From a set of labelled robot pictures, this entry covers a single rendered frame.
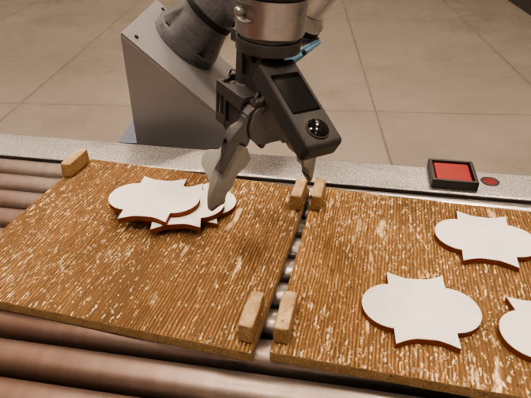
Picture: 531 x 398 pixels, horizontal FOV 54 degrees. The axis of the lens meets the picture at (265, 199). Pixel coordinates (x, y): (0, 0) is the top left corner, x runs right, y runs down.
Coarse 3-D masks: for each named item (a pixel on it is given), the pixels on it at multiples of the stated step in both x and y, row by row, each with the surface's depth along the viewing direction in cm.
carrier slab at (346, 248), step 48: (336, 192) 83; (336, 240) 73; (384, 240) 73; (432, 240) 73; (288, 288) 64; (336, 288) 64; (480, 288) 64; (528, 288) 64; (336, 336) 58; (384, 336) 58; (480, 336) 58; (432, 384) 53; (480, 384) 53; (528, 384) 53
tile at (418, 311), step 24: (384, 288) 63; (408, 288) 63; (432, 288) 63; (384, 312) 60; (408, 312) 60; (432, 312) 60; (456, 312) 60; (480, 312) 60; (408, 336) 57; (432, 336) 57; (456, 336) 57
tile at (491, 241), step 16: (448, 224) 74; (464, 224) 74; (480, 224) 74; (496, 224) 74; (448, 240) 71; (464, 240) 71; (480, 240) 71; (496, 240) 71; (512, 240) 71; (528, 240) 71; (464, 256) 68; (480, 256) 68; (496, 256) 68; (512, 256) 68; (528, 256) 68
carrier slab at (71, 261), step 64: (64, 192) 83; (256, 192) 83; (0, 256) 70; (64, 256) 70; (128, 256) 70; (192, 256) 70; (256, 256) 70; (64, 320) 61; (128, 320) 60; (192, 320) 60
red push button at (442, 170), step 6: (438, 168) 91; (444, 168) 91; (450, 168) 91; (456, 168) 91; (462, 168) 91; (468, 168) 91; (438, 174) 89; (444, 174) 89; (450, 174) 89; (456, 174) 89; (462, 174) 89; (468, 174) 89; (468, 180) 88
